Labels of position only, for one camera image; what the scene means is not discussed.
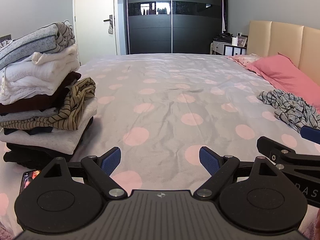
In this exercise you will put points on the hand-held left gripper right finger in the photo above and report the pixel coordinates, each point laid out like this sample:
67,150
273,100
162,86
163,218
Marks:
208,161

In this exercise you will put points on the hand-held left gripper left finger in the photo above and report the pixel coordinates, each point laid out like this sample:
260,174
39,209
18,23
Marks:
111,160

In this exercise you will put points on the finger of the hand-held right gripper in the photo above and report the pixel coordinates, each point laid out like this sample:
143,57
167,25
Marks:
267,146
311,133

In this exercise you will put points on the grey striped bow-print garment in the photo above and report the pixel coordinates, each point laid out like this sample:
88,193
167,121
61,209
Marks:
292,107

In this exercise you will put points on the stack of folded clothes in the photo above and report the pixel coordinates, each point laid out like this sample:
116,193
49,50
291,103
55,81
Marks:
37,80

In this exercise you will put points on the grey pink-dotted bed sheet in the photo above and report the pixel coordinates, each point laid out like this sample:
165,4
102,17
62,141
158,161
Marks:
162,92

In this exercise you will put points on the smartphone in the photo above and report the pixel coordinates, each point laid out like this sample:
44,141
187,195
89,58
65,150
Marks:
28,180

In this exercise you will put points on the pink patterned pillow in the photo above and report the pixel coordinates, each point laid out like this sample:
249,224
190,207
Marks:
243,58

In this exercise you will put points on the beige padded headboard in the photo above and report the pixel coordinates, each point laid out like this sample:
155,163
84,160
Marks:
282,37

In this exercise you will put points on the white nightstand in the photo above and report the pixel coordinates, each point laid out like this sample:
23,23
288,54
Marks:
228,50

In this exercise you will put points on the black bag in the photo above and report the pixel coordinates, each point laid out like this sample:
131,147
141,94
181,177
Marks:
223,37

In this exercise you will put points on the hanging door tag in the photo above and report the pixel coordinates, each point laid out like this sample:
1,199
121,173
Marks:
110,28

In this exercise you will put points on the black sliding wardrobe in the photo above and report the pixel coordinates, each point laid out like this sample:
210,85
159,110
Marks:
150,30

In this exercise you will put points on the white door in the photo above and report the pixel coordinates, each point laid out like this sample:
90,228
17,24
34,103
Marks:
95,10

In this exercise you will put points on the picture frame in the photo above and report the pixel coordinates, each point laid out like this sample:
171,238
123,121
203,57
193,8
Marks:
241,41

